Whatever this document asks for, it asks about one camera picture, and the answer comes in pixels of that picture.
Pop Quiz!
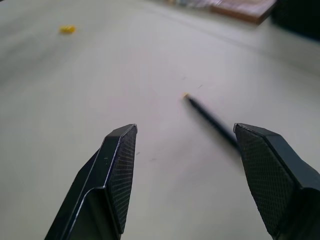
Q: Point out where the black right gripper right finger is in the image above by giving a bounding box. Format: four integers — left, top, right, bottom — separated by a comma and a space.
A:
232, 122, 320, 240

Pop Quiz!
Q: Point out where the black object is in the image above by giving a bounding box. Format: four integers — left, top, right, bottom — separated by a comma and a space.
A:
271, 0, 320, 40

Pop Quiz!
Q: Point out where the small yellow block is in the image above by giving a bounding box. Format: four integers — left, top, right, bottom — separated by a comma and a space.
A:
58, 24, 77, 34

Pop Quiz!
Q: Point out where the brown wooden board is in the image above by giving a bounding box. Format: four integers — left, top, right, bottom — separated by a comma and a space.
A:
208, 0, 278, 25

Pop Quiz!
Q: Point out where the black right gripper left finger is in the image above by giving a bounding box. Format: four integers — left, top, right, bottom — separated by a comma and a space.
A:
44, 123, 139, 240

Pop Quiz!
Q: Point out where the dark blue pencil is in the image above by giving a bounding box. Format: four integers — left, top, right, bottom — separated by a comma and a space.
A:
181, 91, 241, 154

